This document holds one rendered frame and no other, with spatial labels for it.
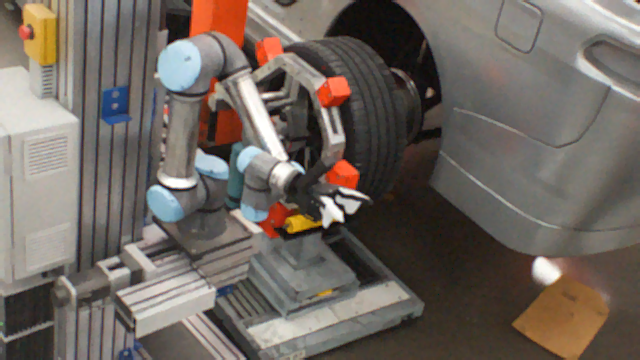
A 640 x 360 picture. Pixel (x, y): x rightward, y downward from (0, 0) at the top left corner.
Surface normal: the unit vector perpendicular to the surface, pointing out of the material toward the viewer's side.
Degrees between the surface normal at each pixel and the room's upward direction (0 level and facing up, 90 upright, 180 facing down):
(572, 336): 2
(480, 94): 90
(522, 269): 0
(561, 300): 2
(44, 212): 90
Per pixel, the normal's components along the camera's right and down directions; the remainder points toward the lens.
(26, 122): 0.17, -0.84
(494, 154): -0.81, 0.18
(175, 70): -0.53, 0.24
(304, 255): 0.56, 0.52
